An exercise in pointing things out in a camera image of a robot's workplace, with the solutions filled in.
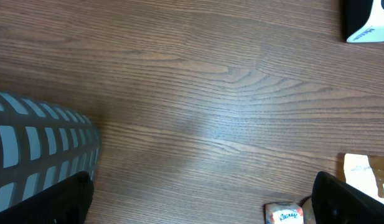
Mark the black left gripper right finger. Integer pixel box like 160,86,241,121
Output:
311,171,384,224

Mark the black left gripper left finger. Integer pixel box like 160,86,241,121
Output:
0,171,94,224

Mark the brown Pantree snack pouch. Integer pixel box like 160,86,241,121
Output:
344,154,384,204

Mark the orange Kleenex tissue pack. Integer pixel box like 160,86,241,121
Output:
265,202,304,224

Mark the green lid jar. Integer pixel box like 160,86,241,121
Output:
302,197,316,224

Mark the white barcode scanner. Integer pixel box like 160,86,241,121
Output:
345,0,384,44

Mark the grey plastic mesh basket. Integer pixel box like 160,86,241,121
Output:
0,91,102,212

